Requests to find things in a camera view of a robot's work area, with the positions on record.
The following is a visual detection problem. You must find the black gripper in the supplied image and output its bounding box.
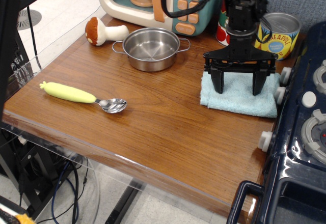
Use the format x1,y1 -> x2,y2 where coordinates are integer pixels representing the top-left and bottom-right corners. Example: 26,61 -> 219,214
203,29 -> 277,96

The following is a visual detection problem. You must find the light blue rag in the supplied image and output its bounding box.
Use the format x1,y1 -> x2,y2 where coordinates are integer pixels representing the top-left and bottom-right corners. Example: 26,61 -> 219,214
200,72 -> 280,118

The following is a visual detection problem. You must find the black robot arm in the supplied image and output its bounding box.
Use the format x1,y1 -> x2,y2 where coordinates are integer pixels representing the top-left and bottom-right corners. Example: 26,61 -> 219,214
203,0 -> 278,96

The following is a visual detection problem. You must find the tomato sauce can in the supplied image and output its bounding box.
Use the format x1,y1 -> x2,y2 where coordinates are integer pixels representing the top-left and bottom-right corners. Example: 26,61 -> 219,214
216,0 -> 230,46

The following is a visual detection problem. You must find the white stove knob middle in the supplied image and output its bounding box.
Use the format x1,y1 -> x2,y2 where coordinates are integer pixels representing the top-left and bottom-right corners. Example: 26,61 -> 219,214
274,87 -> 286,105

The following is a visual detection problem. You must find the white stove knob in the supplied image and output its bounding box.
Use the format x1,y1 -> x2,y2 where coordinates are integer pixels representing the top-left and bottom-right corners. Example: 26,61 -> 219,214
280,67 -> 292,85
258,131 -> 273,152
274,87 -> 286,105

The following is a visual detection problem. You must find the white stove knob top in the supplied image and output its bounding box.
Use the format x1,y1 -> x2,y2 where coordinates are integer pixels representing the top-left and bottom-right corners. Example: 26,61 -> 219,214
280,67 -> 292,85

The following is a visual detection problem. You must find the pineapple slices can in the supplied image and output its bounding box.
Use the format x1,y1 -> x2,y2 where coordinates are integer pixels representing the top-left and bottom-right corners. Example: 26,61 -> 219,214
254,13 -> 302,61

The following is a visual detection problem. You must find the white stove knob bottom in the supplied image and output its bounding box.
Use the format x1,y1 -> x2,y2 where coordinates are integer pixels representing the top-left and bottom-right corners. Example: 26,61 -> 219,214
258,131 -> 273,152

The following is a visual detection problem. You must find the teal toy microwave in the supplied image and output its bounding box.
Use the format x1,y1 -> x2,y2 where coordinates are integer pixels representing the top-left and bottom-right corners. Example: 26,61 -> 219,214
99,0 -> 222,36

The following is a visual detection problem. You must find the dark blue toy stove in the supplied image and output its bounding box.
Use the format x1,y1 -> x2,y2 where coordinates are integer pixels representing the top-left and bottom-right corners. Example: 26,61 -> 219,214
227,22 -> 325,223

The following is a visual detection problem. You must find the plush brown mushroom toy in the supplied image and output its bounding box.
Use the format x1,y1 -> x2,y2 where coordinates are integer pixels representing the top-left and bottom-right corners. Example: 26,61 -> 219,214
85,17 -> 129,46

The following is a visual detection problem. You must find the black table leg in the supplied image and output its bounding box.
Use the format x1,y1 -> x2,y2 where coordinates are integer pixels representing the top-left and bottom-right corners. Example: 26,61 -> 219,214
105,186 -> 140,224

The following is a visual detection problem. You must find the black desk at left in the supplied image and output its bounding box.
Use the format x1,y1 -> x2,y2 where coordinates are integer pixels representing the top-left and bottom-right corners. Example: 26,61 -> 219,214
1,0 -> 37,112

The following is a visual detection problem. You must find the yellow fuzzy object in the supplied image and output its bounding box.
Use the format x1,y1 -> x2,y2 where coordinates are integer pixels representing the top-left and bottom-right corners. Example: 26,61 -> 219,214
14,214 -> 35,224

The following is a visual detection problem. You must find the steel pot with handles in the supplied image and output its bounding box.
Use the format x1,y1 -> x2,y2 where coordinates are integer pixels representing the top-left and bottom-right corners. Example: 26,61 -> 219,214
112,27 -> 191,72

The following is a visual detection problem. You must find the spoon with yellow-green handle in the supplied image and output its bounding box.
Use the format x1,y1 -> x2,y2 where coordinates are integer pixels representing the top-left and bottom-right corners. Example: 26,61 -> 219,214
39,81 -> 127,114

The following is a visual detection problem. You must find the blue floor cable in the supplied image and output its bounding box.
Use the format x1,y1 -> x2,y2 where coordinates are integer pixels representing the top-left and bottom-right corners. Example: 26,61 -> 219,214
51,161 -> 79,224

